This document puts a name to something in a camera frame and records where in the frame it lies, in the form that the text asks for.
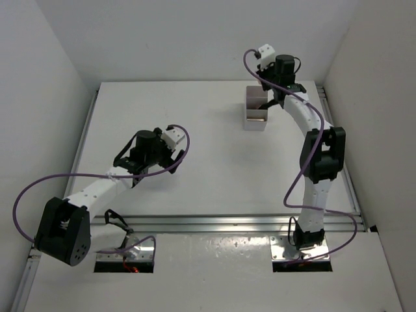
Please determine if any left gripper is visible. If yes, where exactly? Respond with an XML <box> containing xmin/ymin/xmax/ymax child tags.
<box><xmin>144</xmin><ymin>127</ymin><xmax>185</xmax><ymax>172</ymax></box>

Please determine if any black round makeup brush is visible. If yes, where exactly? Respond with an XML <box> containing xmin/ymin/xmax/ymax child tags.
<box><xmin>257</xmin><ymin>99</ymin><xmax>279</xmax><ymax>110</ymax></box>

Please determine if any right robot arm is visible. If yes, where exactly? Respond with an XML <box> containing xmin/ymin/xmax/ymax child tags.
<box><xmin>255</xmin><ymin>49</ymin><xmax>346</xmax><ymax>250</ymax></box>

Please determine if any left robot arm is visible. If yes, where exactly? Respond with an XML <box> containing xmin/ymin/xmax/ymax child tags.
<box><xmin>34</xmin><ymin>125</ymin><xmax>190</xmax><ymax>267</ymax></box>

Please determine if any white divided organizer box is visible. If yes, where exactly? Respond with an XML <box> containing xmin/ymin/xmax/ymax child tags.
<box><xmin>243</xmin><ymin>86</ymin><xmax>268</xmax><ymax>131</ymax></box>

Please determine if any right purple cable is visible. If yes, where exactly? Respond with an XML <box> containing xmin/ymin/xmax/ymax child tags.
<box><xmin>242</xmin><ymin>48</ymin><xmax>358</xmax><ymax>263</ymax></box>

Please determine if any purple cable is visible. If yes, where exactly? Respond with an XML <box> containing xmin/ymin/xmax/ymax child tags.
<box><xmin>12</xmin><ymin>123</ymin><xmax>191</xmax><ymax>254</ymax></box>
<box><xmin>242</xmin><ymin>48</ymin><xmax>358</xmax><ymax>263</ymax></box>

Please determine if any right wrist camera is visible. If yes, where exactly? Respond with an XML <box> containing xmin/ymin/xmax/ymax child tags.
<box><xmin>255</xmin><ymin>44</ymin><xmax>276</xmax><ymax>68</ymax></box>

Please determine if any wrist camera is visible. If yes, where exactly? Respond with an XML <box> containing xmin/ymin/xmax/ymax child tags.
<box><xmin>161</xmin><ymin>126</ymin><xmax>185</xmax><ymax>150</ymax></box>
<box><xmin>255</xmin><ymin>44</ymin><xmax>276</xmax><ymax>68</ymax></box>

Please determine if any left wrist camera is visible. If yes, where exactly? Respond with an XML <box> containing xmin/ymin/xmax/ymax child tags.
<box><xmin>161</xmin><ymin>126</ymin><xmax>185</xmax><ymax>150</ymax></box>

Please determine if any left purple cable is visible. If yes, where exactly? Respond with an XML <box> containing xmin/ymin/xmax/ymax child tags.
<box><xmin>12</xmin><ymin>123</ymin><xmax>191</xmax><ymax>254</ymax></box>

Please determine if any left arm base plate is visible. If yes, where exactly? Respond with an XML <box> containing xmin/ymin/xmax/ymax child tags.
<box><xmin>96</xmin><ymin>236</ymin><xmax>154</xmax><ymax>263</ymax></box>

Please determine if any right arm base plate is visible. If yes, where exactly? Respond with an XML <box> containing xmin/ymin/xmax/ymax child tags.
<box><xmin>270</xmin><ymin>235</ymin><xmax>330</xmax><ymax>262</ymax></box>

